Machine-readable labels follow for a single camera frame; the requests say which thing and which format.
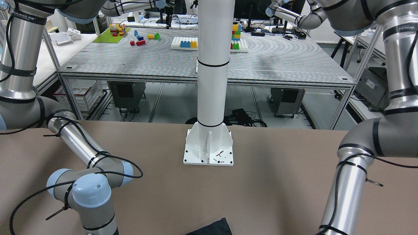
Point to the black graphic t-shirt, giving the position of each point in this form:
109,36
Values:
220,227

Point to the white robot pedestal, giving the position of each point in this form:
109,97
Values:
209,142

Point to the white plastic crate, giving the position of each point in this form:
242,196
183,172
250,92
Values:
86,93

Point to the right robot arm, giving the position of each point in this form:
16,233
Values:
87,191

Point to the striped metal table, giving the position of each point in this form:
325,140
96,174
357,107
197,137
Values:
270,61

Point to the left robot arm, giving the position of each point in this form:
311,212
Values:
391,133

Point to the green lego baseplate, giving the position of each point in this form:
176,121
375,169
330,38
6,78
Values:
112,35

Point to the white block tray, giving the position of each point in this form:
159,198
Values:
195,43

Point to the grey computer case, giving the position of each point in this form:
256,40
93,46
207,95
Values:
127,95
286,101

